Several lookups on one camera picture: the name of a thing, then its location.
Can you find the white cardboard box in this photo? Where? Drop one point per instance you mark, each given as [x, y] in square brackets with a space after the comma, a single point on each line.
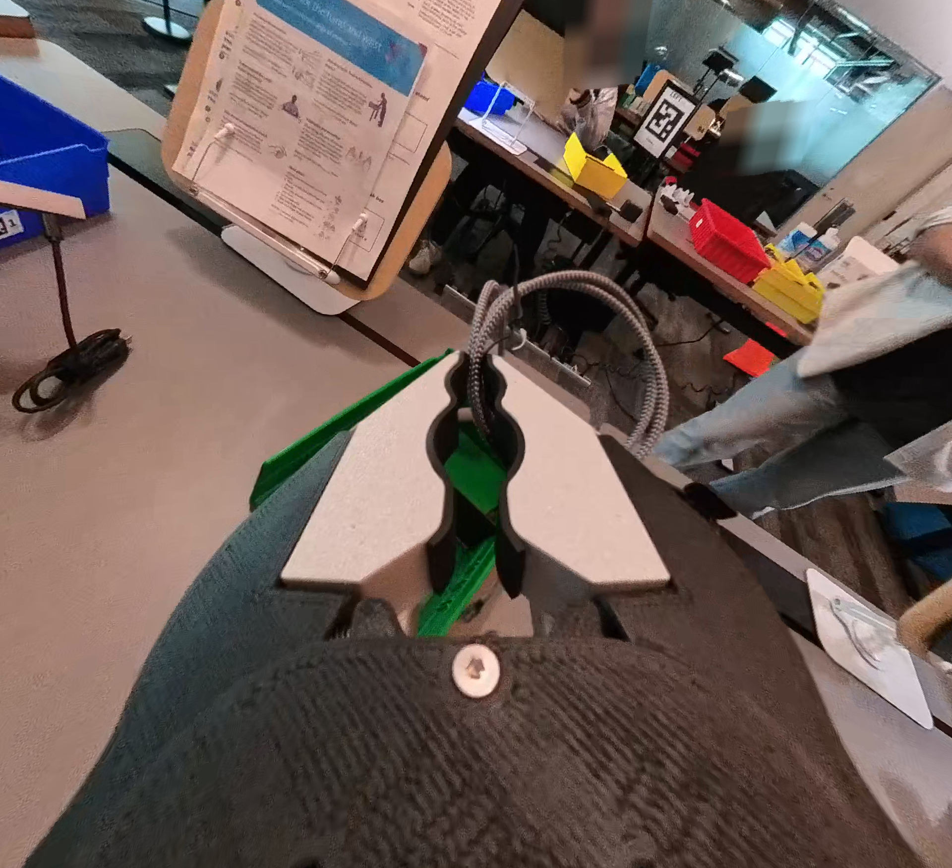
[855, 262]

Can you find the red plastic bin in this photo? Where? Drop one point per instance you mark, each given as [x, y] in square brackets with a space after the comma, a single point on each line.
[729, 243]

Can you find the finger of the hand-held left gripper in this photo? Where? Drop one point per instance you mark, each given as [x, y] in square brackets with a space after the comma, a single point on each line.
[37, 198]

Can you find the wooden document stand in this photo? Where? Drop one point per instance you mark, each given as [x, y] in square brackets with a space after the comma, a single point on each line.
[870, 652]
[424, 228]

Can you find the green plastic bin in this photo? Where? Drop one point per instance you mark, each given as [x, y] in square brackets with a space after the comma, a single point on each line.
[472, 470]

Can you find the white stand base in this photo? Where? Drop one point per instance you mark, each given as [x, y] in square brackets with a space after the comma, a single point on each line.
[282, 276]

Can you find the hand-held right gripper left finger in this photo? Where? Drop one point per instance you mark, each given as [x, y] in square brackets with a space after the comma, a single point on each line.
[372, 503]

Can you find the small blue plastic bin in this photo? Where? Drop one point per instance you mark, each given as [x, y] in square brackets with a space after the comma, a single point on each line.
[487, 102]

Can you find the framed tag sign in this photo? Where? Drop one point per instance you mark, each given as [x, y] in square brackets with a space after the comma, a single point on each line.
[666, 120]

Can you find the laminated exercise sheet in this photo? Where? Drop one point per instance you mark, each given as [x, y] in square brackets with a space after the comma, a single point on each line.
[312, 139]

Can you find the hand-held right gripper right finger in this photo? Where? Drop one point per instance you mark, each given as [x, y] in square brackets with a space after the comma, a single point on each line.
[580, 503]

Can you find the white power strip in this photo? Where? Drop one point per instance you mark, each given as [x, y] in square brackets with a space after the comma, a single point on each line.
[558, 362]

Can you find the yellow plastic bin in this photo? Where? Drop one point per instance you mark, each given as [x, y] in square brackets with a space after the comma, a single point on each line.
[595, 168]
[788, 288]

